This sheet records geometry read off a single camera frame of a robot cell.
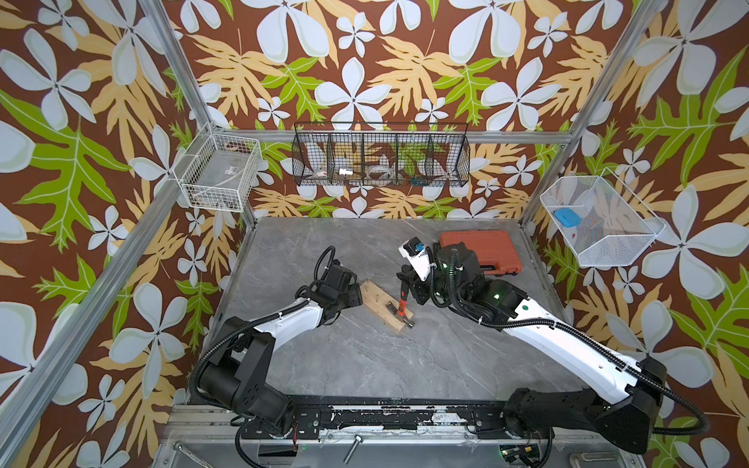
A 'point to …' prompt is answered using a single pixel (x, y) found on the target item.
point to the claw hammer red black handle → (402, 307)
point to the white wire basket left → (218, 171)
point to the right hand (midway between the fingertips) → (399, 270)
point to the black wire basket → (380, 155)
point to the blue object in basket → (567, 217)
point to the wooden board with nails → (384, 304)
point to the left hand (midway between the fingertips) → (354, 289)
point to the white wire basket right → (615, 225)
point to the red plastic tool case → (494, 249)
